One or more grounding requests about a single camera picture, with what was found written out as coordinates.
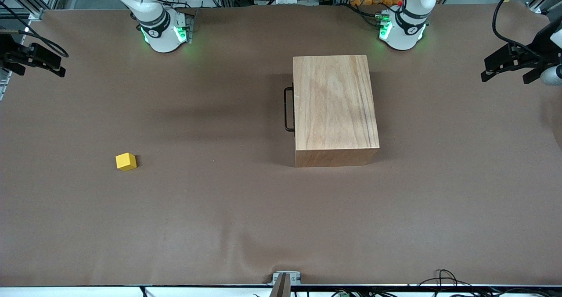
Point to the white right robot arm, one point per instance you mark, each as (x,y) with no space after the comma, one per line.
(162,38)

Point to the white electronics box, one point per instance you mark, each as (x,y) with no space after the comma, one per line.
(276,1)

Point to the aluminium table side rail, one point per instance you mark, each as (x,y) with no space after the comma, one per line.
(3,86)

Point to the yellow cube block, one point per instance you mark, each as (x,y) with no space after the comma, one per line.
(126,162)

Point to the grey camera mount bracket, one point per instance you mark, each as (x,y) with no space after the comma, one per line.
(281,288)

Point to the wooden drawer cabinet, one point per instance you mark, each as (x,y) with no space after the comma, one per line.
(333,108)

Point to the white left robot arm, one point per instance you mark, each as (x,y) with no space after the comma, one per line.
(401,36)

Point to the metal base bracket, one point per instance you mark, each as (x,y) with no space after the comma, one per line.
(192,20)

